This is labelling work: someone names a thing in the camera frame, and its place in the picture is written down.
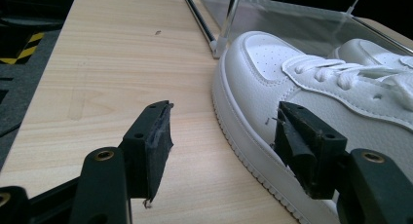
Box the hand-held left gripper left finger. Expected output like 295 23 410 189
118 99 175 203

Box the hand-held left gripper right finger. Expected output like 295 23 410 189
272 100 349 201

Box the white sneaker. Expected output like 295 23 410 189
211 30 413 224
330 38 413 76

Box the grey metal shoe rack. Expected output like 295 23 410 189
180 0 413 60

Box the hazard striped stand base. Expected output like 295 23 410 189
0 31 46 65

